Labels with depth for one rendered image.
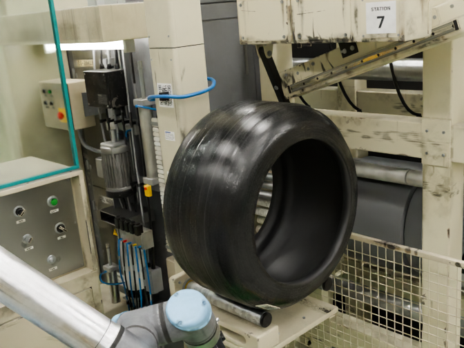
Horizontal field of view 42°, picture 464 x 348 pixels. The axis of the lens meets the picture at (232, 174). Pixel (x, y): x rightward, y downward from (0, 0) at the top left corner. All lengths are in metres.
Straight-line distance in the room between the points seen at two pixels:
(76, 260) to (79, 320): 1.03
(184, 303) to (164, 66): 0.83
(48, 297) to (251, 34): 1.11
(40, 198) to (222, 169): 0.79
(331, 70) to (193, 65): 0.43
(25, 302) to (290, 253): 1.05
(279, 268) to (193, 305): 0.71
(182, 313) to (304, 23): 0.92
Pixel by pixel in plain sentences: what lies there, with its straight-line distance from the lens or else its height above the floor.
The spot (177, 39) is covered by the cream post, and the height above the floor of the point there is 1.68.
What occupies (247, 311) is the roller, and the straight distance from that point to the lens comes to 1.76.
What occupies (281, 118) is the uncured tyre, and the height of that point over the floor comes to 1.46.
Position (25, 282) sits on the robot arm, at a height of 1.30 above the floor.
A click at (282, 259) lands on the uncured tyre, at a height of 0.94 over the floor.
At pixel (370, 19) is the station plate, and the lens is 1.66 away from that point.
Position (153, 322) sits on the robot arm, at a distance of 1.33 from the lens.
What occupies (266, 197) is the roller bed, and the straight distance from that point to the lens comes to 2.23.
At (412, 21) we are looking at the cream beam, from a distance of 1.65.
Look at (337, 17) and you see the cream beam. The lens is 1.73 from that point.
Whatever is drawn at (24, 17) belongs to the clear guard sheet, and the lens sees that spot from 2.02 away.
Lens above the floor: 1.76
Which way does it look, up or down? 16 degrees down
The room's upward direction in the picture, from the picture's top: 5 degrees counter-clockwise
